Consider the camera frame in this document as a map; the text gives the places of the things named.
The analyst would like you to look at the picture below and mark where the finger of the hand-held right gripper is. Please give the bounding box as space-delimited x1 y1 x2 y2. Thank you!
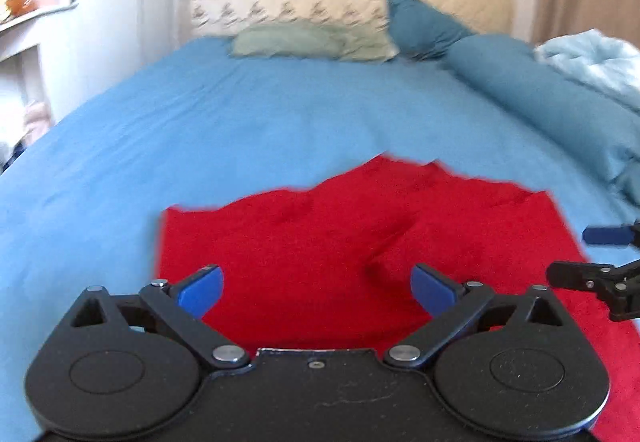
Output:
545 258 640 323
583 220 640 249

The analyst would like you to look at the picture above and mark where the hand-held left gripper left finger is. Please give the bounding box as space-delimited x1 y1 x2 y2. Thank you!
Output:
69 265 252 371

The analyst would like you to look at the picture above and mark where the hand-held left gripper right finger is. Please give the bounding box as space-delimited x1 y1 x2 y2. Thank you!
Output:
383 264 569 369

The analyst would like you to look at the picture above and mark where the red garment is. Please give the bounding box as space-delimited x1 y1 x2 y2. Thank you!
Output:
156 151 640 442

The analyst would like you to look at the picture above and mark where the teal rolled duvet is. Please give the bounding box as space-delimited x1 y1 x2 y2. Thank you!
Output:
444 34 640 205

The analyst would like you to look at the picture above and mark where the light blue fluffy blanket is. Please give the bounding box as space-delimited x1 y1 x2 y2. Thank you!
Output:
532 28 640 113

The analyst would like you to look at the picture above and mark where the teal pillow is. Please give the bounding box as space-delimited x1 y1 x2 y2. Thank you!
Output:
386 0 482 61

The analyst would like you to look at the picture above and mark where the pale green pillow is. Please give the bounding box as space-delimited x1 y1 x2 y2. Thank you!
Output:
229 20 400 63

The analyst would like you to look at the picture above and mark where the white wardrobe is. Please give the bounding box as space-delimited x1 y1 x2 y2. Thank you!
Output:
0 0 177 127

